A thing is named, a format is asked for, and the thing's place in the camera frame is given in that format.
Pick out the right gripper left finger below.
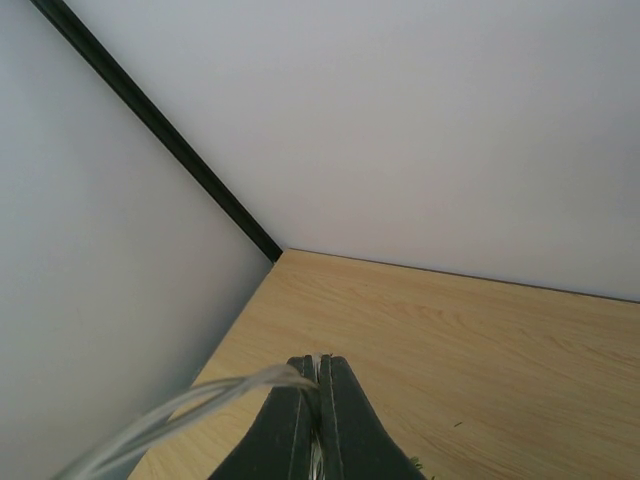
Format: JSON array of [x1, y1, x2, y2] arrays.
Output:
[[207, 354, 321, 480]]

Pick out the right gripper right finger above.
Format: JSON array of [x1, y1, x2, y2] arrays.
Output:
[[317, 355, 424, 480]]

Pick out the clear string lights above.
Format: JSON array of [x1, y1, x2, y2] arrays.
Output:
[[54, 355, 326, 479]]

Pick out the small green christmas tree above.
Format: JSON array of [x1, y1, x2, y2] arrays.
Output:
[[410, 422, 462, 479]]

